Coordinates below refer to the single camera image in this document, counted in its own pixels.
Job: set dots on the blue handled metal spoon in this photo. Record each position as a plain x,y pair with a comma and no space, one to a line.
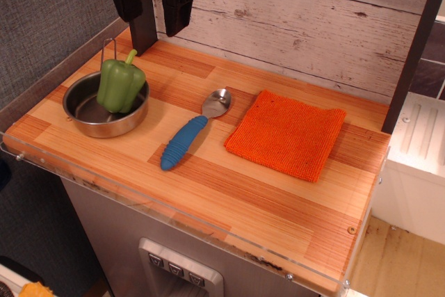
215,105

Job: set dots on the orange knitted towel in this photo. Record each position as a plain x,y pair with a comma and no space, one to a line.
286,135

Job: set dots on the green toy bell pepper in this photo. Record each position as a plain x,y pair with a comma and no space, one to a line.
120,83

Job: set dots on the small steel pot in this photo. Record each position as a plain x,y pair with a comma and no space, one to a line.
92,119

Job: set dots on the clear acrylic table guard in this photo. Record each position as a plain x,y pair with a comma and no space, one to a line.
297,229

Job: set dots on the grey toy fridge cabinet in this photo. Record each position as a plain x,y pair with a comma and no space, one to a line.
115,229

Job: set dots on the silver dispenser button panel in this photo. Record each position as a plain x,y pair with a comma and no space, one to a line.
170,273

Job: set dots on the white toy sink unit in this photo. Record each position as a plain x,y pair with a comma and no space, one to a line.
410,190

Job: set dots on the yellow black object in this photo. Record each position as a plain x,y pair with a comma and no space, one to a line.
24,288

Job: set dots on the dark left shelf post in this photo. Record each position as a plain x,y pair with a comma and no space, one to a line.
143,28

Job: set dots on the dark shelf post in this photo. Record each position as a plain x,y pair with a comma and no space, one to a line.
420,39
143,28

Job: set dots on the dark right shelf post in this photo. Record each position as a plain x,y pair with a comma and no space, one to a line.
420,39

